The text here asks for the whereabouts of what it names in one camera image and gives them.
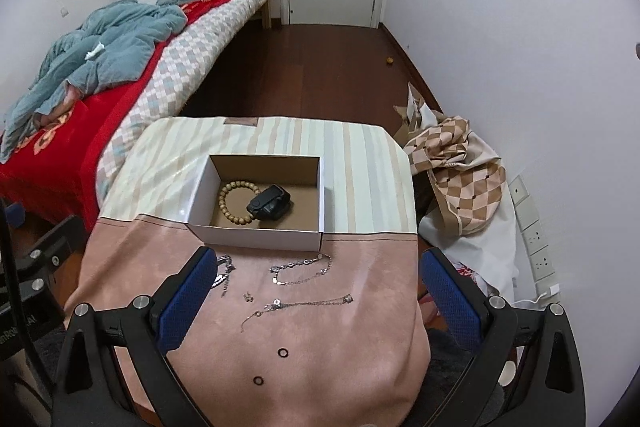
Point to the white wall socket strip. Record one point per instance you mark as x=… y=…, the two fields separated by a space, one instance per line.
x=534 y=257

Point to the teal blue quilt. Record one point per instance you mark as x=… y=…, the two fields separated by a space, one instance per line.
x=111 y=47

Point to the torn cardboard pieces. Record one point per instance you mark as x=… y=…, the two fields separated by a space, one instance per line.
x=415 y=117

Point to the white charger with cable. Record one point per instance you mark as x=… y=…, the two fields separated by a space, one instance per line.
x=551 y=291

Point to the white cardboard box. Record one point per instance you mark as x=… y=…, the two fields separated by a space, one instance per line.
x=216 y=210

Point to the black smart band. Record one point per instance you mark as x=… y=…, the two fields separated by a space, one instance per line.
x=270 y=204

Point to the brown checkered cloth bag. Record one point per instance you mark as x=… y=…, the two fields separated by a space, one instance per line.
x=465 y=173

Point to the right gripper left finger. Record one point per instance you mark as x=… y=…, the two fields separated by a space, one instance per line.
x=91 y=388

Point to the dark fuzzy trousers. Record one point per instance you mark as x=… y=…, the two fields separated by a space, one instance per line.
x=448 y=362

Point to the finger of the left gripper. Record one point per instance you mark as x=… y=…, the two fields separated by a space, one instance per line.
x=15 y=214

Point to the white plastic bag red logo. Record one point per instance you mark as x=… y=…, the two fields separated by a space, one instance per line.
x=465 y=271

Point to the foot in red flip-flop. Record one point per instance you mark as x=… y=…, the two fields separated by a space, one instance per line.
x=428 y=308

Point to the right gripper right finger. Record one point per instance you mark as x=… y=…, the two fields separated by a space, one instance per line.
x=547 y=388

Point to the red bed blanket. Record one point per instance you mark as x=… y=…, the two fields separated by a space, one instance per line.
x=52 y=173

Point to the pink striped table cloth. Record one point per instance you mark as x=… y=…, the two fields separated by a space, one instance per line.
x=340 y=342

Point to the checkered bed sheet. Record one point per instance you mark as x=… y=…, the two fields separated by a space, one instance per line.
x=181 y=69

